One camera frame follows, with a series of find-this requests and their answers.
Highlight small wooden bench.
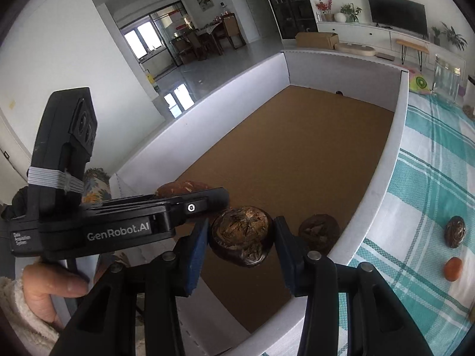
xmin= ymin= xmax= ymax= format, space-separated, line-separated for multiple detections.
xmin=395 ymin=39 xmax=429 ymax=71

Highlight black glass display cabinet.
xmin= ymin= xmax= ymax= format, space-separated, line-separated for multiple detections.
xmin=258 ymin=0 xmax=319 ymax=40

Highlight tall glass jar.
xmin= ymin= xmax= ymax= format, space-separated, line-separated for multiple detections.
xmin=430 ymin=54 xmax=464 ymax=104

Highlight person's left hand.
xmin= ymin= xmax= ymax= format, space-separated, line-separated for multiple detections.
xmin=22 ymin=263 xmax=90 ymax=324

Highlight floral patterned cushion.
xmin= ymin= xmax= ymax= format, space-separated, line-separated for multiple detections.
xmin=83 ymin=169 xmax=112 ymax=204

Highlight red flowers in vase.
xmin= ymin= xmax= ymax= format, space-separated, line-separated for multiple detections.
xmin=315 ymin=0 xmax=333 ymax=22

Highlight orange tangerine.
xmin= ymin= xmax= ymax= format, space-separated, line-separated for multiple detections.
xmin=444 ymin=257 xmax=464 ymax=282

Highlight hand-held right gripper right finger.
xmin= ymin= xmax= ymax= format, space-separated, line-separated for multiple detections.
xmin=275 ymin=216 xmax=435 ymax=356

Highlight white box with cork bottom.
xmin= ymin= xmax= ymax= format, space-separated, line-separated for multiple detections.
xmin=109 ymin=50 xmax=411 ymax=356

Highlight round beige floor cushion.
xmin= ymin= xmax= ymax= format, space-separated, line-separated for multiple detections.
xmin=334 ymin=42 xmax=376 ymax=58

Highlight teal checkered tablecloth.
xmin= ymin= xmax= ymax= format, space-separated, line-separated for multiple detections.
xmin=260 ymin=91 xmax=475 ymax=356

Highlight large leafy potted plant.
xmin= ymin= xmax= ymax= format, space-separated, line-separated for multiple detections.
xmin=441 ymin=22 xmax=468 ymax=50

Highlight black flat television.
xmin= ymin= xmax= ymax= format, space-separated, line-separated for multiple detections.
xmin=367 ymin=0 xmax=428 ymax=38

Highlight brown cardboard box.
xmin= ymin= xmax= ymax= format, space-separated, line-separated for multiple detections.
xmin=295 ymin=31 xmax=339 ymax=50

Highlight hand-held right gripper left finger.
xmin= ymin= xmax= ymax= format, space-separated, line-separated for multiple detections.
xmin=50 ymin=217 xmax=210 ymax=356

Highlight wooden dining table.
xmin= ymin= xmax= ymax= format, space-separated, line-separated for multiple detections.
xmin=171 ymin=22 xmax=223 ymax=60

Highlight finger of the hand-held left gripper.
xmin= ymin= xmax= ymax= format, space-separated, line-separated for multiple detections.
xmin=159 ymin=188 xmax=231 ymax=231

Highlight white television cabinet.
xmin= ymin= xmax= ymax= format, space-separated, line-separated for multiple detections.
xmin=317 ymin=21 xmax=468 ymax=71

